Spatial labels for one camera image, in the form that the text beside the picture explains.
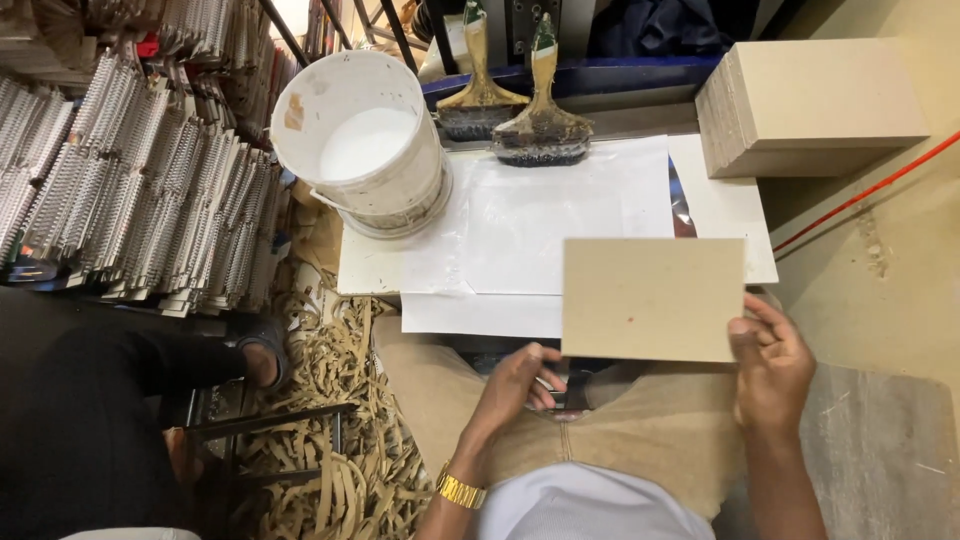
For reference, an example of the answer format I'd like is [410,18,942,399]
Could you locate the stack of grey cardboard sheets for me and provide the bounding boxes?
[695,39,931,180]

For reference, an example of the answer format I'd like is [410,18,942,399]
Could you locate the grey cardboard sheet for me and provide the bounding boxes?
[561,237,747,364]

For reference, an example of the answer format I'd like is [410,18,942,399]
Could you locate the heap of brown paper trimmings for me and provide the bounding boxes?
[225,202,436,540]

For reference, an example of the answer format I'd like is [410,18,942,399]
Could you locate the person's white shirt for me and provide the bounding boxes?
[475,461,717,540]

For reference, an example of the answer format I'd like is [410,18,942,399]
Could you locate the black metal stool frame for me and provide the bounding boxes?
[161,382,360,485]

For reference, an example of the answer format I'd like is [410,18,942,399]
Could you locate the white glue bucket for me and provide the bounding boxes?
[270,49,454,240]

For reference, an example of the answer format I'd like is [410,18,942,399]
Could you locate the gold wristwatch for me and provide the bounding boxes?
[435,463,489,511]

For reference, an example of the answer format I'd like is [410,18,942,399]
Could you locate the plain white paper sheet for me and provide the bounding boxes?
[400,291,564,340]

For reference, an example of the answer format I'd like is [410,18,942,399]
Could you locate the white work board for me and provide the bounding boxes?
[336,133,780,298]

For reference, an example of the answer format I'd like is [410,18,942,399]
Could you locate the blue-edged metal machine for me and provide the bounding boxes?
[420,0,751,114]

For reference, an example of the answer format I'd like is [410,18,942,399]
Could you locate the glue-smeared white paper sheet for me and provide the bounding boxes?
[399,135,676,297]

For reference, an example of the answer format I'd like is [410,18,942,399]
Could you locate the person's right hand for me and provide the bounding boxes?
[727,292,818,434]

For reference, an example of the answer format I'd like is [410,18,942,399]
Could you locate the stack of spiral-bound notebooks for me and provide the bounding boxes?
[0,0,301,318]

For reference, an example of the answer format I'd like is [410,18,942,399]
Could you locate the red cable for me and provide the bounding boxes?
[772,130,960,254]

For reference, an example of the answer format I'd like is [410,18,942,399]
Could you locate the dark sandal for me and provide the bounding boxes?
[225,315,291,391]

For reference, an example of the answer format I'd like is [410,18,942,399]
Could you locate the person's left hand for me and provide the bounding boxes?
[465,343,569,447]

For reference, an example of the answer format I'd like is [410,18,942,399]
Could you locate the dark shiny plastic sheet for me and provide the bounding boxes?
[668,159,699,240]

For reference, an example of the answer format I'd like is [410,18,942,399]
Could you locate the large glue-stained paintbrush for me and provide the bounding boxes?
[491,12,594,168]

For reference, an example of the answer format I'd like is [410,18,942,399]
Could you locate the person's beige trousers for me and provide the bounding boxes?
[372,315,751,522]

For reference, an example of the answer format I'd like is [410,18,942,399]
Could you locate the small glue-stained paintbrush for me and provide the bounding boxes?
[436,0,532,144]

